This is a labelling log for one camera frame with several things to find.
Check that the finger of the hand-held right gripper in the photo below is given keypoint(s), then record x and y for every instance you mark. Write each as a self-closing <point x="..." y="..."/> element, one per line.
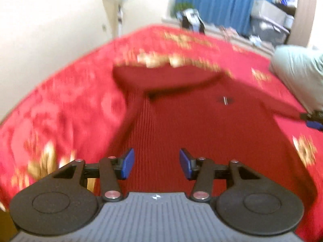
<point x="313" y="121"/>

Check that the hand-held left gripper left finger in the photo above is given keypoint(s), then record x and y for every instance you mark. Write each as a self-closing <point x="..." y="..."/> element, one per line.
<point x="127" y="162"/>

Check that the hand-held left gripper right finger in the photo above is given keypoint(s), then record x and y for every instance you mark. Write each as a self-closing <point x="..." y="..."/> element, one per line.
<point x="185" y="163"/>

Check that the dark red ribbed sweater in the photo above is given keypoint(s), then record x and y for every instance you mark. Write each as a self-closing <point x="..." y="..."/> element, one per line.
<point x="191" y="121"/>

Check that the red gold-patterned blanket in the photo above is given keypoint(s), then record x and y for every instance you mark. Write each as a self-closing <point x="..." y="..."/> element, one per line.
<point x="65" y="105"/>

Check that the grey storage box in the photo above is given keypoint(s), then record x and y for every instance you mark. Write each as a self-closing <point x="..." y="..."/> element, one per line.
<point x="268" y="22"/>

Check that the wooden wardrobe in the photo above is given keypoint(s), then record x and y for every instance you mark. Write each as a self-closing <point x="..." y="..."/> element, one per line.
<point x="304" y="12"/>

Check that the black and white bag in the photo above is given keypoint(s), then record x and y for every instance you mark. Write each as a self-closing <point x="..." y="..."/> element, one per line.
<point x="192" y="19"/>

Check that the blue curtain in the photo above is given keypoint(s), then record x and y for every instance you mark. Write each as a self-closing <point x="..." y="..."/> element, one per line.
<point x="227" y="2"/>

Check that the green potted plant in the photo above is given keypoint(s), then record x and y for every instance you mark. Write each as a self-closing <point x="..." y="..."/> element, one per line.
<point x="183" y="7"/>

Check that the white standing fan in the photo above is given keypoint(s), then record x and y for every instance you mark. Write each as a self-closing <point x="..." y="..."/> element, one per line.
<point x="116" y="2"/>

